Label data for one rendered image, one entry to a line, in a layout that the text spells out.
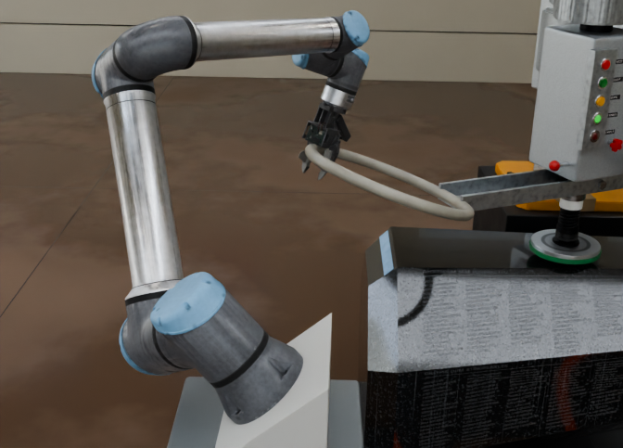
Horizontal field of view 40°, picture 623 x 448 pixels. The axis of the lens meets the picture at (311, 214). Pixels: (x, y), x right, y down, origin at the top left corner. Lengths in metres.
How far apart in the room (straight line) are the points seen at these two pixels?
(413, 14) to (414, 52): 0.37
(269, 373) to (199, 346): 0.15
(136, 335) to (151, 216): 0.25
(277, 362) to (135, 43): 0.73
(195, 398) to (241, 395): 0.26
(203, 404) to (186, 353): 0.25
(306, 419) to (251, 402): 0.13
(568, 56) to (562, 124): 0.20
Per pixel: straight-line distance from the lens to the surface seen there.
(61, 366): 3.74
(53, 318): 4.12
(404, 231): 2.89
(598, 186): 2.71
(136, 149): 1.87
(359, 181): 2.09
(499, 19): 8.75
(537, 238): 2.79
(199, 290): 1.63
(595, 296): 2.75
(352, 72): 2.34
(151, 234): 1.83
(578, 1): 2.49
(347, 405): 1.90
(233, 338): 1.65
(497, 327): 2.63
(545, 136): 2.65
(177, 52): 1.85
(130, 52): 1.87
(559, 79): 2.58
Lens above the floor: 1.92
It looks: 22 degrees down
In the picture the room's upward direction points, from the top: 1 degrees clockwise
